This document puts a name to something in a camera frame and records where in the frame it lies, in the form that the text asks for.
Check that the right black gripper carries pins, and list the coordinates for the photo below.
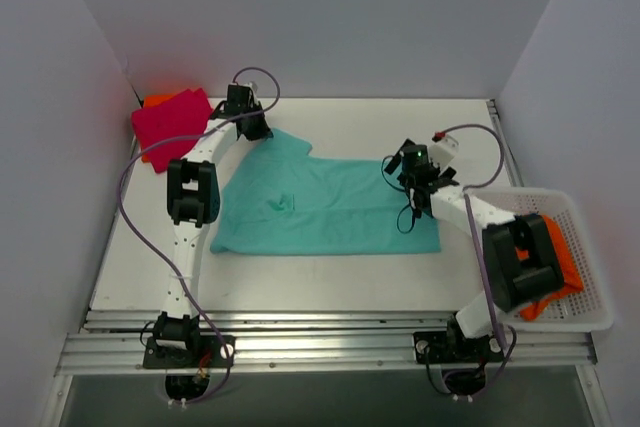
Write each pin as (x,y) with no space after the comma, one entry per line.
(409,179)

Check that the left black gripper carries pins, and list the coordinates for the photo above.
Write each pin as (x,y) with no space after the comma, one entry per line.
(256,127)

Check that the teal t shirt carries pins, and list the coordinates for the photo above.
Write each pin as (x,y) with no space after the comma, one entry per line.
(282,201)

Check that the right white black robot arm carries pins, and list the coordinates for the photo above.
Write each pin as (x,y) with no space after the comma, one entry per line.
(524,260)

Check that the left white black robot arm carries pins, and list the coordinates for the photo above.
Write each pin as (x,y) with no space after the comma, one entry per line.
(194,203)

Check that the folded magenta t shirt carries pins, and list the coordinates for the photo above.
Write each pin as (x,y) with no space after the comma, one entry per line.
(195,113)

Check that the folded orange t shirt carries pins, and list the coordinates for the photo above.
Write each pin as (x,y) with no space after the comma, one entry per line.
(158,119)

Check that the orange t shirt in basket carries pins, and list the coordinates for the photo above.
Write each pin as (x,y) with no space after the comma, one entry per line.
(564,278)

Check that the white plastic basket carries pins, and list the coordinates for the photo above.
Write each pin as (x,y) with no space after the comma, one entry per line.
(583,312)

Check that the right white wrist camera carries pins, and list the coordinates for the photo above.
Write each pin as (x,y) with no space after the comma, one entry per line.
(443,149)

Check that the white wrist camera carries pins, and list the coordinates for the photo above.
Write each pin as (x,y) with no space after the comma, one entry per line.
(443,149)
(249,88)

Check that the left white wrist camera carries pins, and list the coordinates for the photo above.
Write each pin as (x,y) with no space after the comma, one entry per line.
(249,88)

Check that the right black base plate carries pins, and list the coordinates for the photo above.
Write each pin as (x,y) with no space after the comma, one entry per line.
(438,347)

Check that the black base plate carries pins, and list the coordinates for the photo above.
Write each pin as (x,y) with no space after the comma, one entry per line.
(438,347)
(157,357)

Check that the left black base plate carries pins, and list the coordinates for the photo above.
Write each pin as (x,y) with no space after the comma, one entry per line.
(157,357)

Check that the aluminium rail frame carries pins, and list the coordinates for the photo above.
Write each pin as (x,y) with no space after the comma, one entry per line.
(264,343)

